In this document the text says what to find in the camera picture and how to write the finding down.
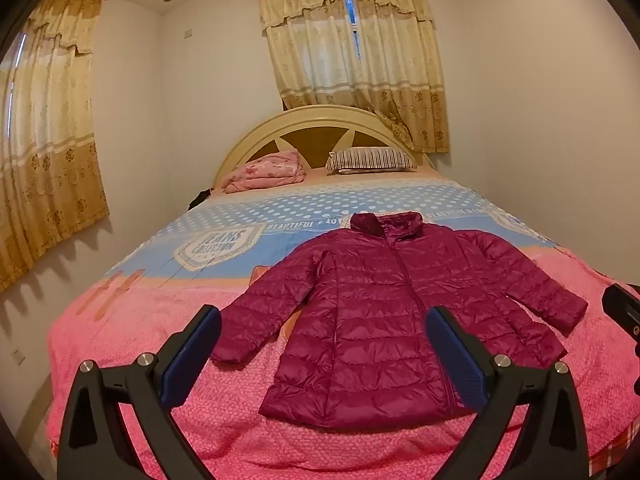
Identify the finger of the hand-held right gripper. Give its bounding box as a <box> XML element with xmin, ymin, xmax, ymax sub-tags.
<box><xmin>601</xmin><ymin>283</ymin><xmax>640</xmax><ymax>346</ymax></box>

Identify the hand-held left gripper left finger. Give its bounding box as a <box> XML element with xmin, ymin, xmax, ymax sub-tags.
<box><xmin>57</xmin><ymin>305</ymin><xmax>222</xmax><ymax>480</ymax></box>

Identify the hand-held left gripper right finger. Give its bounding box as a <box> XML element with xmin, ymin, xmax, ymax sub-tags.
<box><xmin>425</xmin><ymin>306</ymin><xmax>590</xmax><ymax>480</ymax></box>

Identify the magenta puffer jacket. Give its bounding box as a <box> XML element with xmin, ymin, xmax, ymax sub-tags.
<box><xmin>210</xmin><ymin>211</ymin><xmax>589</xmax><ymax>430</ymax></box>

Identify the bed with pink-blue cover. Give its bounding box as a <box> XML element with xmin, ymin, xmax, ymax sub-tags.
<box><xmin>47</xmin><ymin>180</ymin><xmax>640</xmax><ymax>480</ymax></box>

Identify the red plaid bed sheet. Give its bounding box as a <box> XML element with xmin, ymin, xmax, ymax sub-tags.
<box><xmin>595</xmin><ymin>425</ymin><xmax>636</xmax><ymax>480</ymax></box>

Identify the black cloth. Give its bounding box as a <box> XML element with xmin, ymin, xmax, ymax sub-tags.
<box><xmin>187</xmin><ymin>187</ymin><xmax>215</xmax><ymax>211</ymax></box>

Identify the pink folded quilt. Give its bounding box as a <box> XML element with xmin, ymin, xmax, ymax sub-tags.
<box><xmin>220</xmin><ymin>150</ymin><xmax>307</xmax><ymax>195</ymax></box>

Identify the striped pillow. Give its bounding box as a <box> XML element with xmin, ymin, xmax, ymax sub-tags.
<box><xmin>326</xmin><ymin>147</ymin><xmax>418</xmax><ymax>175</ymax></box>

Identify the beige floral curtain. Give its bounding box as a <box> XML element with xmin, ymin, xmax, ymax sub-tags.
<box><xmin>257</xmin><ymin>0</ymin><xmax>451</xmax><ymax>155</ymax></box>
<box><xmin>0</xmin><ymin>0</ymin><xmax>111</xmax><ymax>291</ymax></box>

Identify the cream wooden headboard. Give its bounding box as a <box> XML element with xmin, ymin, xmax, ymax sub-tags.
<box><xmin>214</xmin><ymin>105</ymin><xmax>436</xmax><ymax>191</ymax></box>

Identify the window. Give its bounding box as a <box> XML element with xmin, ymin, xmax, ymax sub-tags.
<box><xmin>346</xmin><ymin>0</ymin><xmax>362</xmax><ymax>61</ymax></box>

